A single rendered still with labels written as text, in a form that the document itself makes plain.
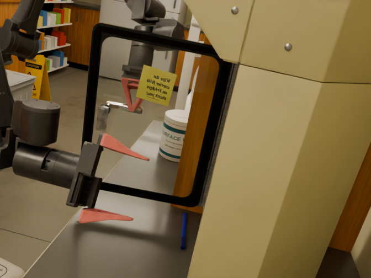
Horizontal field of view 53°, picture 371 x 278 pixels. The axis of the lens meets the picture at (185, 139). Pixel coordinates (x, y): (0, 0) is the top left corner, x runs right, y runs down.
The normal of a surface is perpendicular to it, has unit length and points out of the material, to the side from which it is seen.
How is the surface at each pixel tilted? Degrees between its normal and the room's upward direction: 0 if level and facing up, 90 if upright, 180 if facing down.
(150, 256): 0
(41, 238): 0
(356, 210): 90
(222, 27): 90
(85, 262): 0
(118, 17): 90
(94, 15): 90
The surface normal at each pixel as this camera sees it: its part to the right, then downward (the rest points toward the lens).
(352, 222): -0.17, 0.34
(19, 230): 0.18, -0.91
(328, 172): 0.57, 0.40
